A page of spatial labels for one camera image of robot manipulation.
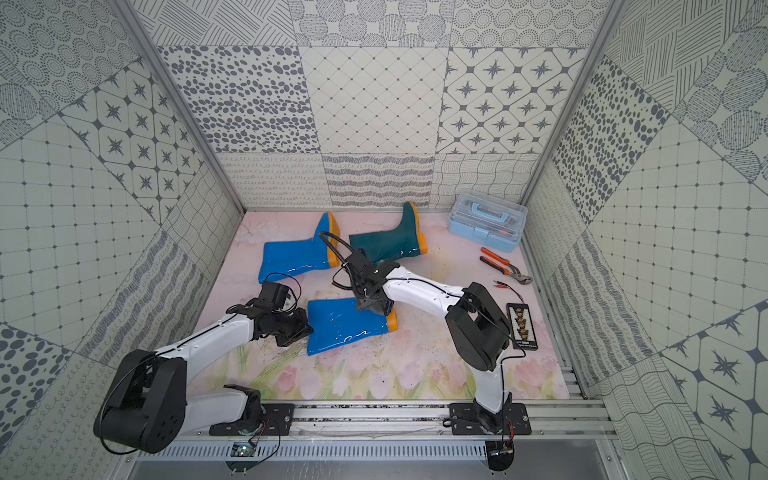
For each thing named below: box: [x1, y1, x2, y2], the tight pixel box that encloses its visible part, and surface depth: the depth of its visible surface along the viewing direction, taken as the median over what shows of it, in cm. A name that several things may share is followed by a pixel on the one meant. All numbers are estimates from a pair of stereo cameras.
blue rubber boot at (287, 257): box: [258, 212, 341, 283], surface depth 109 cm
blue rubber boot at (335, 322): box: [307, 298, 399, 356], surface depth 88 cm
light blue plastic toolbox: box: [448, 191, 528, 253], surface depth 107 cm
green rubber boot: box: [349, 201, 429, 262], surface depth 109 cm
